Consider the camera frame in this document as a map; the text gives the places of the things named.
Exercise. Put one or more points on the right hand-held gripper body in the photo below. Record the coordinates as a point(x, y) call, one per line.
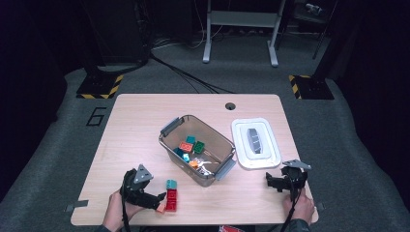
point(295, 179)

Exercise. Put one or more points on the grey tape piece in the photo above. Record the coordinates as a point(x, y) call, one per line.
point(77, 204)
point(320, 207)

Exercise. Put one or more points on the pink toy brick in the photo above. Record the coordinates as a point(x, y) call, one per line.
point(161, 208)

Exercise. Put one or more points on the red toy brick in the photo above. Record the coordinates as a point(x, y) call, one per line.
point(171, 194)
point(171, 205)

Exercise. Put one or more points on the dark teal toy brick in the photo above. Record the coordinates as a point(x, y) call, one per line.
point(178, 151)

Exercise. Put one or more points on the black yellow striped base plate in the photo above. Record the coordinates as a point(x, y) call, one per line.
point(96, 87)
point(312, 88)

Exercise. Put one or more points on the white toy car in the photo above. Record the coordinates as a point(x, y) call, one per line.
point(206, 168)

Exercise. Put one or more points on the transparent brown storage box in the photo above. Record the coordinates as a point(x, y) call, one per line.
point(212, 135)

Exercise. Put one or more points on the person's left hand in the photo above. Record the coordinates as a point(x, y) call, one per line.
point(117, 212)

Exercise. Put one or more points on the green toy brick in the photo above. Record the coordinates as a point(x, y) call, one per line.
point(199, 147)

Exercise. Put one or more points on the light teal toy brick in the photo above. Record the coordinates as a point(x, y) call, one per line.
point(171, 184)

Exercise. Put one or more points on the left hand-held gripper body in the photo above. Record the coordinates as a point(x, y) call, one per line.
point(133, 190)

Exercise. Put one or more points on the red printed object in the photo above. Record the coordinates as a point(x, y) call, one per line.
point(232, 229)

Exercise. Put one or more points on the black equipment cabinet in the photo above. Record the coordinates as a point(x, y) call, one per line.
point(116, 32)

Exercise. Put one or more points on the person's right hand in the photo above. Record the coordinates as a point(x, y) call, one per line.
point(299, 209)

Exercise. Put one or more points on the grey camera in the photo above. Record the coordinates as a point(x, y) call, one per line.
point(313, 8)

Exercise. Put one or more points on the white metal desk frame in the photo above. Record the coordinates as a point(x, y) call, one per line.
point(241, 18)

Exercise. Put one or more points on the salmon toy brick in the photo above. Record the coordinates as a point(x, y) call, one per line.
point(186, 146)

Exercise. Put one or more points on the orange toy brick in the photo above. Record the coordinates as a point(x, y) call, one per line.
point(193, 163)

